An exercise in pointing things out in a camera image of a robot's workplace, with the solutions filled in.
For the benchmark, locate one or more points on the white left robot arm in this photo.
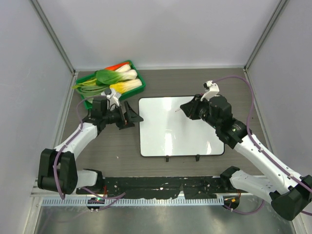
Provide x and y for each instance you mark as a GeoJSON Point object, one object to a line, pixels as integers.
{"type": "Point", "coordinates": [57, 167]}

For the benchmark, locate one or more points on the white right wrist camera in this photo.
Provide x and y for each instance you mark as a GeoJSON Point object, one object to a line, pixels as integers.
{"type": "Point", "coordinates": [211, 90]}

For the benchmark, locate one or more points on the green long beans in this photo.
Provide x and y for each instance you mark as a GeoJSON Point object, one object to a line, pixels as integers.
{"type": "Point", "coordinates": [89, 90]}

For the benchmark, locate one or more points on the green plastic tray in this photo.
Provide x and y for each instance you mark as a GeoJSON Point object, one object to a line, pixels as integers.
{"type": "Point", "coordinates": [91, 79]}

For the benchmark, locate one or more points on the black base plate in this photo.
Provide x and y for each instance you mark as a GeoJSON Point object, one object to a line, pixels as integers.
{"type": "Point", "coordinates": [193, 187]}

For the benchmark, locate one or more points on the white whiteboard black frame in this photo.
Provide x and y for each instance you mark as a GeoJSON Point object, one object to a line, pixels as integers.
{"type": "Point", "coordinates": [166, 133]}

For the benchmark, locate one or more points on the yellow white cabbage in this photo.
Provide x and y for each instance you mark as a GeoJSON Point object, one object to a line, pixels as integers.
{"type": "Point", "coordinates": [123, 87]}

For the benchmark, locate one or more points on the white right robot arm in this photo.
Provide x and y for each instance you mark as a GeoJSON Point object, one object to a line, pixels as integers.
{"type": "Point", "coordinates": [288, 192]}

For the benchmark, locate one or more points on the white bottle grey cap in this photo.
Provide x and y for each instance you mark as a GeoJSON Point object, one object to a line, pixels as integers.
{"type": "Point", "coordinates": [109, 93]}

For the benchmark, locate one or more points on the slotted grey cable duct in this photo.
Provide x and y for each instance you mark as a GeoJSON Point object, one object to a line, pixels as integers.
{"type": "Point", "coordinates": [93, 201]}

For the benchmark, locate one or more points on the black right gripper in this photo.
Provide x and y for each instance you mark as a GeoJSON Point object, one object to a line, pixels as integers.
{"type": "Point", "coordinates": [190, 108]}

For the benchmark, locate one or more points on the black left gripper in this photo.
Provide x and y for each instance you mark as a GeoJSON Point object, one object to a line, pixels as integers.
{"type": "Point", "coordinates": [129, 117]}

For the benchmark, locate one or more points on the white bok choy stalk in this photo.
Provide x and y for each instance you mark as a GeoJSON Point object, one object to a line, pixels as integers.
{"type": "Point", "coordinates": [124, 68]}

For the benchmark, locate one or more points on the orange carrot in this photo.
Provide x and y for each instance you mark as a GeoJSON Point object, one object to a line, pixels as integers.
{"type": "Point", "coordinates": [116, 66]}

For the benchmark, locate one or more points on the green bok choy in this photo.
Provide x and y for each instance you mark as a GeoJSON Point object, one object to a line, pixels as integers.
{"type": "Point", "coordinates": [108, 77]}

